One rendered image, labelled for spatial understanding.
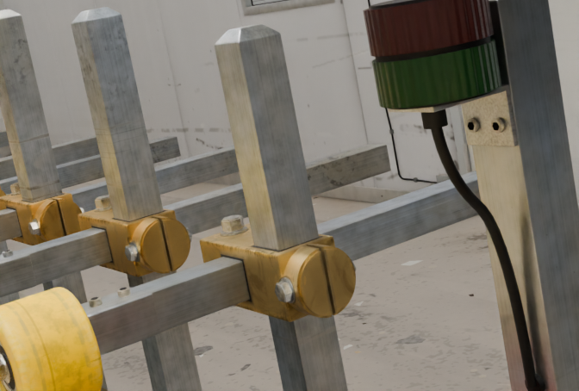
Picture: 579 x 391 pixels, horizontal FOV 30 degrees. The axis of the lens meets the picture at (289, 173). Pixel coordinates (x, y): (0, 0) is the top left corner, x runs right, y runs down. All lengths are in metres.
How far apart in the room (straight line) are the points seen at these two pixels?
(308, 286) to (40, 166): 0.53
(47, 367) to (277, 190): 0.20
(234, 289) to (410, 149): 4.28
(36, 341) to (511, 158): 0.33
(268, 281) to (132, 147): 0.26
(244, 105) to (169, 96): 6.34
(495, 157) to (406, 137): 4.50
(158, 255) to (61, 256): 0.09
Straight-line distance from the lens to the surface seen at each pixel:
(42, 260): 1.00
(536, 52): 0.55
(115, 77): 0.97
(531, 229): 0.56
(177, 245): 0.97
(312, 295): 0.75
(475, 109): 0.56
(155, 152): 1.59
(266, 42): 0.75
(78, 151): 1.81
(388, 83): 0.51
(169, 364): 1.02
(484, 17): 0.52
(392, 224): 0.87
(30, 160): 1.21
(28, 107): 1.20
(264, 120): 0.75
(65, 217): 1.19
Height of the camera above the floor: 1.15
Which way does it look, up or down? 10 degrees down
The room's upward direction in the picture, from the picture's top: 11 degrees counter-clockwise
